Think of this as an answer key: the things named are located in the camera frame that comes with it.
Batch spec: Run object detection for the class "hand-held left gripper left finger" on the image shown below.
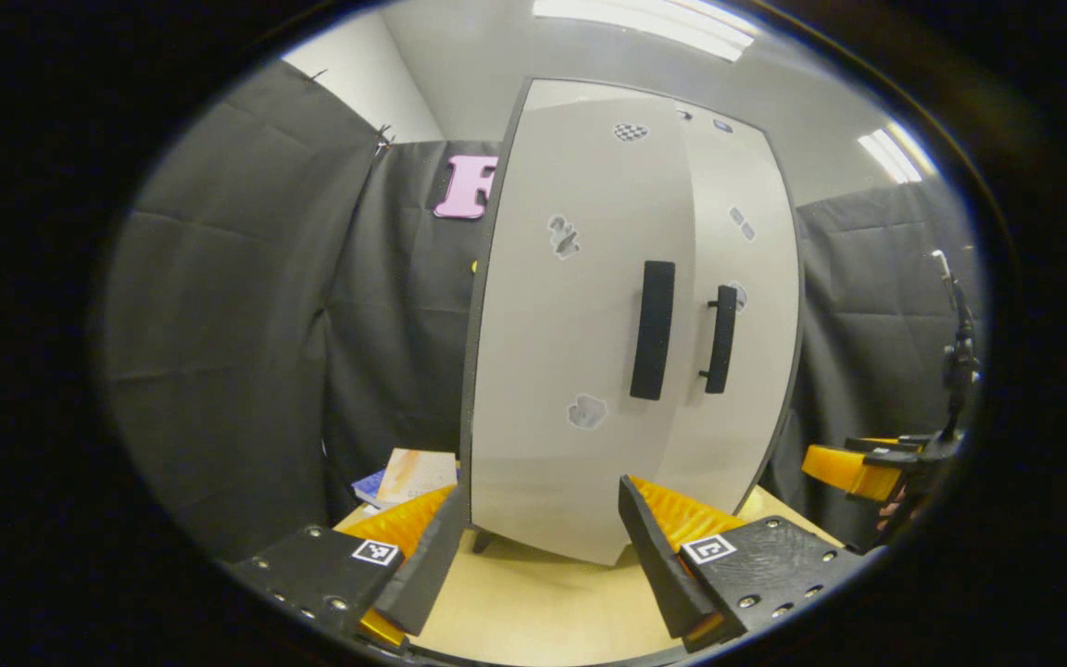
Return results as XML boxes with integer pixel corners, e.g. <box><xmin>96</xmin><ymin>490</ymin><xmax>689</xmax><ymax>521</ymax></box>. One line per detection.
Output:
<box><xmin>228</xmin><ymin>484</ymin><xmax>471</xmax><ymax>649</ymax></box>

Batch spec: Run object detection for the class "white cabinet drawer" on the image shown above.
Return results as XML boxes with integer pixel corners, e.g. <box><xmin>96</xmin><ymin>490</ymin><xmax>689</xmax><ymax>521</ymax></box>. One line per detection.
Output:
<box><xmin>526</xmin><ymin>79</ymin><xmax>771</xmax><ymax>140</ymax></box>

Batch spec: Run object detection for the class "black door handle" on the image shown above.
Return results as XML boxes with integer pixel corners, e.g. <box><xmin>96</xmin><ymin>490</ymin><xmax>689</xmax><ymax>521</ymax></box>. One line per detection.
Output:
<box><xmin>698</xmin><ymin>284</ymin><xmax>739</xmax><ymax>395</ymax></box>
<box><xmin>629</xmin><ymin>260</ymin><xmax>677</xmax><ymax>401</ymax></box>

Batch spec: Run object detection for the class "beige book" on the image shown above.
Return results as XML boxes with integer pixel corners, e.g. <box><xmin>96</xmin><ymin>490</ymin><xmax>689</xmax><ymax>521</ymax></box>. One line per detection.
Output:
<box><xmin>376</xmin><ymin>448</ymin><xmax>458</xmax><ymax>506</ymax></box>

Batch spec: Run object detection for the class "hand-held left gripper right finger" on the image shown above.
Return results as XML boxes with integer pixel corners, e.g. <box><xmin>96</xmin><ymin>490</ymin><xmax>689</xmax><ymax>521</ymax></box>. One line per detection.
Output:
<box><xmin>618</xmin><ymin>474</ymin><xmax>868</xmax><ymax>649</ymax></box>

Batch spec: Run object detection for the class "white shoe cabinet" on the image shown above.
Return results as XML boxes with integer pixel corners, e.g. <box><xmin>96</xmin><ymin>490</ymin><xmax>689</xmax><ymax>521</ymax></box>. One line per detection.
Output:
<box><xmin>459</xmin><ymin>77</ymin><xmax>805</xmax><ymax>568</ymax></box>

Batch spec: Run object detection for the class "large ceiling light panel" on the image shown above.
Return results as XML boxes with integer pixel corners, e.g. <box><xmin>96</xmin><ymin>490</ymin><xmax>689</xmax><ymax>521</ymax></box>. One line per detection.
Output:
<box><xmin>533</xmin><ymin>0</ymin><xmax>761</xmax><ymax>62</ymax></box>

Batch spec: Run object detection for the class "small ceiling light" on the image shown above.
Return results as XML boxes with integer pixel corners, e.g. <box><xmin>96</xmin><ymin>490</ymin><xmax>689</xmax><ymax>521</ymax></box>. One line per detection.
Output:
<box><xmin>858</xmin><ymin>125</ymin><xmax>923</xmax><ymax>184</ymax></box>

